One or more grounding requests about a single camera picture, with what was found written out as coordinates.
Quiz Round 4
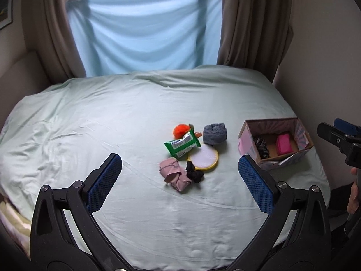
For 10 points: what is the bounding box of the orange fluffy pom-pom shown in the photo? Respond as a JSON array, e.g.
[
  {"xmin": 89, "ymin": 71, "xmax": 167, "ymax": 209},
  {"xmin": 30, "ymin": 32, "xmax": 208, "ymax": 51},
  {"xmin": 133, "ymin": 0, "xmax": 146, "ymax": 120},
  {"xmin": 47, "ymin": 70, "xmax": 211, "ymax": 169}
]
[{"xmin": 173, "ymin": 124, "xmax": 191, "ymax": 140}]

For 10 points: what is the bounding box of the grey fluffy cloth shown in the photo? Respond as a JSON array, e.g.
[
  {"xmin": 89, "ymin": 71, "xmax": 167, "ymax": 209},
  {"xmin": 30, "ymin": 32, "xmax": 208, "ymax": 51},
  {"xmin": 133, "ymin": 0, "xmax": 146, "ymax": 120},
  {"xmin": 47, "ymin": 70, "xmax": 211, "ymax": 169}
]
[{"xmin": 202, "ymin": 122, "xmax": 228, "ymax": 145}]

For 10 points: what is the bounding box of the pink crumpled cloth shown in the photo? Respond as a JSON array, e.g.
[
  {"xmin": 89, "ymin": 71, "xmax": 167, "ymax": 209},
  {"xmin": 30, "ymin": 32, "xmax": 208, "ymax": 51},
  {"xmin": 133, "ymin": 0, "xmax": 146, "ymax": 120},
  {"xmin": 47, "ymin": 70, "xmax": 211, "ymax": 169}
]
[{"xmin": 159, "ymin": 158, "xmax": 193, "ymax": 193}]

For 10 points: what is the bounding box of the pale yellow blanket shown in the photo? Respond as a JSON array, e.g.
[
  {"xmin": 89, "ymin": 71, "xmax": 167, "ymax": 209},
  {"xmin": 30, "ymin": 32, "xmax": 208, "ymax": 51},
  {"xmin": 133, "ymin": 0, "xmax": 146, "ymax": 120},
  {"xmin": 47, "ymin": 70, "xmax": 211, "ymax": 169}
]
[{"xmin": 0, "ymin": 193, "xmax": 32, "ymax": 261}]

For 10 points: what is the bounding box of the light blue hanging cloth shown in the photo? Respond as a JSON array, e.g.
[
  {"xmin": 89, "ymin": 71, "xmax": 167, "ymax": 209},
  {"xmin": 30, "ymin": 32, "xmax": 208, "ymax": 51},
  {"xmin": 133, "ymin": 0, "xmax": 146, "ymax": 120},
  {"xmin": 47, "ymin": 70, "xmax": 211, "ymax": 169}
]
[{"xmin": 65, "ymin": 0, "xmax": 224, "ymax": 77}]

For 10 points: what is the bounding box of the framed wall picture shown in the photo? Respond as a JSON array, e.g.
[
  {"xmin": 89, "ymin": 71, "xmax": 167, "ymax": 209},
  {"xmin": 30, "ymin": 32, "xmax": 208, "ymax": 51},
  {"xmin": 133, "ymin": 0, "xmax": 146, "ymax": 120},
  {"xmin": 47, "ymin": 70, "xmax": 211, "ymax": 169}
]
[{"xmin": 0, "ymin": 0, "xmax": 14, "ymax": 30}]

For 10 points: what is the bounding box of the pink pouch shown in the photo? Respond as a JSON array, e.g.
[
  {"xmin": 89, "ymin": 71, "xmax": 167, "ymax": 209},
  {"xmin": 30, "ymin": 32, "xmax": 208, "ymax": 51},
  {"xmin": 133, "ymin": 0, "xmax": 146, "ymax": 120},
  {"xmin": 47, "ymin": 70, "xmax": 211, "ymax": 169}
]
[{"xmin": 275, "ymin": 134, "xmax": 293, "ymax": 156}]

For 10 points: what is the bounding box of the beige padded headboard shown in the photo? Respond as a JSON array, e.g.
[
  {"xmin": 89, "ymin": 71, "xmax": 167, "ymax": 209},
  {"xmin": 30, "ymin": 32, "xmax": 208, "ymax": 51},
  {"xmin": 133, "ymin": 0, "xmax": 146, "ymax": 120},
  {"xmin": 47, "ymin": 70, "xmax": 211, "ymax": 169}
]
[{"xmin": 0, "ymin": 50, "xmax": 52, "ymax": 133}]

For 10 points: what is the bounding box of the green wet wipes packet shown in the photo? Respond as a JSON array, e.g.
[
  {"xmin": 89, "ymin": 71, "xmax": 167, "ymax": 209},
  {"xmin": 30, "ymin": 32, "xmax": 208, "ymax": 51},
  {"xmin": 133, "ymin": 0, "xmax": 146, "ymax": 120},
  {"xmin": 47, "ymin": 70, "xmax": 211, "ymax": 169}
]
[{"xmin": 164, "ymin": 128, "xmax": 202, "ymax": 159}]

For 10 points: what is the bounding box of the person's right hand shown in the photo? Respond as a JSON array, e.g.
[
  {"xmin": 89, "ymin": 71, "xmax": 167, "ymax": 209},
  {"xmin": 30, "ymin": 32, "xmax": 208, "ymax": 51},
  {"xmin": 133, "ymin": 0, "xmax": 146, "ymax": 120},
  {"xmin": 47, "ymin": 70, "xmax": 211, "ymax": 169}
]
[{"xmin": 347, "ymin": 167, "xmax": 361, "ymax": 215}]

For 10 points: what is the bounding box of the pink printed cardboard box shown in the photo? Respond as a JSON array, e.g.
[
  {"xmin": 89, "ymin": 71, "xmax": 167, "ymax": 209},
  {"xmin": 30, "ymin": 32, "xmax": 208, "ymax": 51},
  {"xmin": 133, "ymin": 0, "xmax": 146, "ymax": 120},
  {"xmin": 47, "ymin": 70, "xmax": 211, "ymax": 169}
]
[{"xmin": 237, "ymin": 117, "xmax": 314, "ymax": 171}]

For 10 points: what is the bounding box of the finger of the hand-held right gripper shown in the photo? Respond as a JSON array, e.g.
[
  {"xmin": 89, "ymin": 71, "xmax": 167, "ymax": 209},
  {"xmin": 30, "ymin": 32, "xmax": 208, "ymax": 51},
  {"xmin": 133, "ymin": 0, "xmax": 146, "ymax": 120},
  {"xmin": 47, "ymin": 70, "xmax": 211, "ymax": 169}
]
[
  {"xmin": 334, "ymin": 118, "xmax": 357, "ymax": 136},
  {"xmin": 316, "ymin": 122, "xmax": 353, "ymax": 153}
]

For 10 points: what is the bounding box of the brown curtain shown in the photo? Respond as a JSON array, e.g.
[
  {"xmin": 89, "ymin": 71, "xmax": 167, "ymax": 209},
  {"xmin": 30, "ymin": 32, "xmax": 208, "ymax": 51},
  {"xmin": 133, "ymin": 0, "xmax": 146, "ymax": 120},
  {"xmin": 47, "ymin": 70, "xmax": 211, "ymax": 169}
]
[
  {"xmin": 216, "ymin": 0, "xmax": 294, "ymax": 84},
  {"xmin": 22, "ymin": 0, "xmax": 87, "ymax": 84}
]

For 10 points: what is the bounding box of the black and white scrunchie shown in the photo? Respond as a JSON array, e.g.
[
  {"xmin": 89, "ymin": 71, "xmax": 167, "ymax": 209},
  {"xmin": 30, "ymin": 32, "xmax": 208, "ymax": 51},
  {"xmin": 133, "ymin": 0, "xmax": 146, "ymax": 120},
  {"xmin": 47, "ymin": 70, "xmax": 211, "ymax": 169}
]
[{"xmin": 253, "ymin": 137, "xmax": 271, "ymax": 159}]

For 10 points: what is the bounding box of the round white yellow-rimmed pad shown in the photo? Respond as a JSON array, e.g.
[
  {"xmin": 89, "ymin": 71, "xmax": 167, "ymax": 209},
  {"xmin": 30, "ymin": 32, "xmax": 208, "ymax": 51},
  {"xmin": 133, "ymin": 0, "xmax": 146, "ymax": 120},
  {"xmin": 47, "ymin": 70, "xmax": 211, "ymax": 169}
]
[{"xmin": 188, "ymin": 145, "xmax": 219, "ymax": 173}]

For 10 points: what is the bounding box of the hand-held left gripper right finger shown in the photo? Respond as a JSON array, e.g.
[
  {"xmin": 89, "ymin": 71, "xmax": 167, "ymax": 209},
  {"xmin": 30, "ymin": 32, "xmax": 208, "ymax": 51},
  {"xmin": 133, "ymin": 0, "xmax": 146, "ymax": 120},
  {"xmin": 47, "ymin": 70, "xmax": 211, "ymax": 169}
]
[{"xmin": 228, "ymin": 154, "xmax": 332, "ymax": 271}]

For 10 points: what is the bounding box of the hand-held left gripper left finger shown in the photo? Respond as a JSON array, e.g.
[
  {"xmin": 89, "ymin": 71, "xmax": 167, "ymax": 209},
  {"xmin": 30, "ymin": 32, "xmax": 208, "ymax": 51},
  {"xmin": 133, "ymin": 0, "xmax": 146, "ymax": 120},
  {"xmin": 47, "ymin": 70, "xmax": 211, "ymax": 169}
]
[{"xmin": 30, "ymin": 153, "xmax": 134, "ymax": 271}]

